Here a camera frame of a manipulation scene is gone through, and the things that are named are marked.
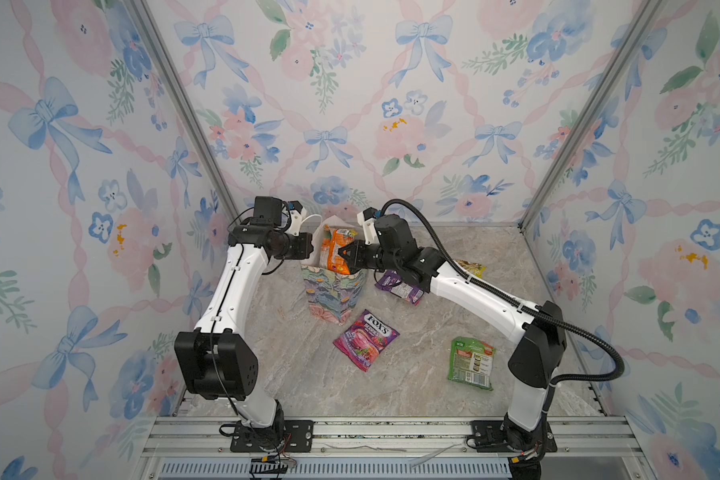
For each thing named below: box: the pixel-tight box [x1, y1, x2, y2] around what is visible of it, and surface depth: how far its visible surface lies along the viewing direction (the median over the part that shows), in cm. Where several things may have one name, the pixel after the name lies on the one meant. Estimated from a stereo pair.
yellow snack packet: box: [455, 259, 487, 279], surface depth 102 cm
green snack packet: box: [448, 336, 496, 391], surface depth 87 cm
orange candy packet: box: [321, 224, 357, 275], surface depth 79 cm
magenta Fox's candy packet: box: [333, 309, 400, 372], surface depth 90 cm
